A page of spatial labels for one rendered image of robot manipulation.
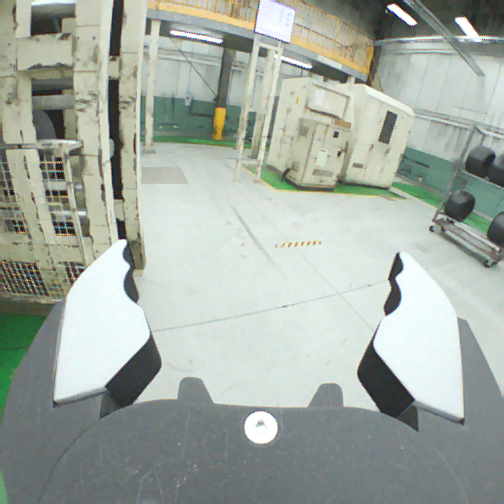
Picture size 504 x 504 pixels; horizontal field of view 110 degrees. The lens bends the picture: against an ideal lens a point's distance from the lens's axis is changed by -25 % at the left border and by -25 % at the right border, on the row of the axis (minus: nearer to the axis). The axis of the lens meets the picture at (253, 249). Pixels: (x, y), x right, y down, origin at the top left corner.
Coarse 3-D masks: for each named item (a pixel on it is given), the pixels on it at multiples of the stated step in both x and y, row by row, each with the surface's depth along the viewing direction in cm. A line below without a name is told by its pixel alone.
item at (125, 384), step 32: (128, 256) 10; (96, 288) 7; (128, 288) 8; (64, 320) 6; (96, 320) 6; (128, 320) 6; (64, 352) 5; (96, 352) 5; (128, 352) 5; (64, 384) 4; (96, 384) 5; (128, 384) 5
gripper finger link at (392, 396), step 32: (416, 288) 8; (384, 320) 7; (416, 320) 6; (448, 320) 6; (384, 352) 6; (416, 352) 6; (448, 352) 5; (384, 384) 5; (416, 384) 5; (448, 384) 5; (448, 416) 4
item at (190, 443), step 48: (192, 384) 5; (336, 384) 5; (96, 432) 3; (144, 432) 4; (192, 432) 4; (240, 432) 4; (288, 432) 4; (336, 432) 4; (384, 432) 4; (48, 480) 2; (96, 480) 3; (144, 480) 3; (192, 480) 3; (240, 480) 3; (288, 480) 3; (336, 480) 3; (384, 480) 3; (432, 480) 3
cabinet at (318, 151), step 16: (304, 128) 387; (320, 128) 369; (336, 128) 383; (304, 144) 393; (320, 144) 386; (336, 144) 398; (304, 160) 398; (320, 160) 404; (336, 160) 418; (288, 176) 447; (304, 176) 409; (320, 176) 423; (336, 176) 438
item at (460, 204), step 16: (480, 144) 306; (480, 160) 276; (496, 160) 256; (480, 176) 292; (496, 176) 259; (448, 192) 332; (464, 192) 317; (448, 208) 334; (464, 208) 351; (432, 224) 366; (448, 224) 364; (496, 224) 264; (464, 240) 312; (480, 240) 326; (496, 240) 269; (496, 256) 268
